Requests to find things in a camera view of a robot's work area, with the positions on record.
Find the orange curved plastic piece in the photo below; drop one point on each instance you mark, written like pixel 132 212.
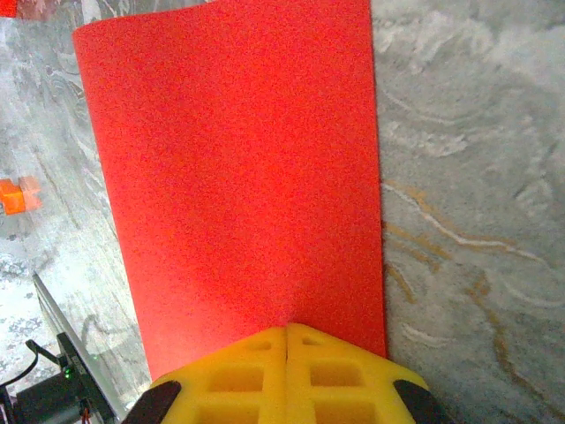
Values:
pixel 13 199

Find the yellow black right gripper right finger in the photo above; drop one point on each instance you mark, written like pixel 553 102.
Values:
pixel 300 375

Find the small red block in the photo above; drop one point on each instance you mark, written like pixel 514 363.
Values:
pixel 8 6

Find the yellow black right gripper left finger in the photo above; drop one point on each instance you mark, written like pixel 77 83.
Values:
pixel 273 375

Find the red paper sheet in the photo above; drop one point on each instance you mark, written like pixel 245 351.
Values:
pixel 243 176

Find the aluminium rail frame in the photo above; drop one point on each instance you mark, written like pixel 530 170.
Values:
pixel 70 335

